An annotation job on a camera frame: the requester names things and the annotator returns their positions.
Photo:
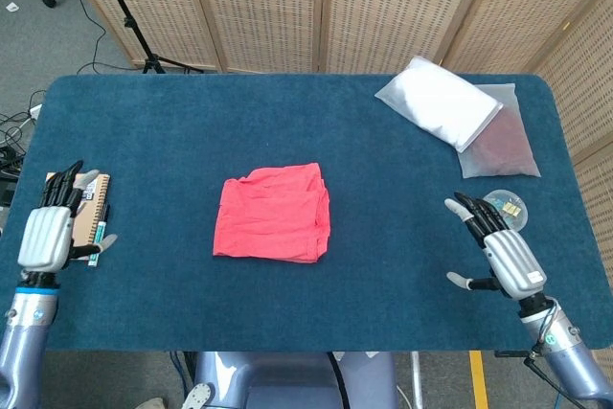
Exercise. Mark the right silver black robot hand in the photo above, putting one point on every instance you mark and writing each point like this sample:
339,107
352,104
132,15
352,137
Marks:
515,260

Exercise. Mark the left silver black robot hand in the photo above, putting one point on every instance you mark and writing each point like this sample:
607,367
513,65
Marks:
45,236

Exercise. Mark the red cloth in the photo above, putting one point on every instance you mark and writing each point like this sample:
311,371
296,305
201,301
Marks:
273,217

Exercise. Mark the brown spiral notebook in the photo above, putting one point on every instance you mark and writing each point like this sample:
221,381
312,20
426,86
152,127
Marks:
88,222

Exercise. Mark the clear round box of clips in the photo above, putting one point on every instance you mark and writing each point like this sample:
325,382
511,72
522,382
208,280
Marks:
515,212

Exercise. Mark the green white marker pen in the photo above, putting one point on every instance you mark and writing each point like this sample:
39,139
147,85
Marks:
98,236

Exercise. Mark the small black white card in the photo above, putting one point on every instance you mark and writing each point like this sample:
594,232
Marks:
90,195

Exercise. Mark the black pen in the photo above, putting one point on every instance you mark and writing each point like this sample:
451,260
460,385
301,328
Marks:
105,217

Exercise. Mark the dark red garment in bag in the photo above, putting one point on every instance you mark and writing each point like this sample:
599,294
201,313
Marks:
507,150

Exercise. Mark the white power strip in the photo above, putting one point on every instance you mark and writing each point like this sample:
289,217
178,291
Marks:
36,111

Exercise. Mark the white garment in plastic bag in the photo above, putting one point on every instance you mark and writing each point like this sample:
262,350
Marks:
440,102

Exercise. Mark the black tripod stand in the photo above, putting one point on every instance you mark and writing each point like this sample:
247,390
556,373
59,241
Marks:
134,30

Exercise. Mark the blue-grey robot torso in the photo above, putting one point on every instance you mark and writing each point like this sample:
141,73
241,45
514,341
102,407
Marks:
287,380

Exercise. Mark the blue carpet table cover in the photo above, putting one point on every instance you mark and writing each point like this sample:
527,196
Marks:
287,131

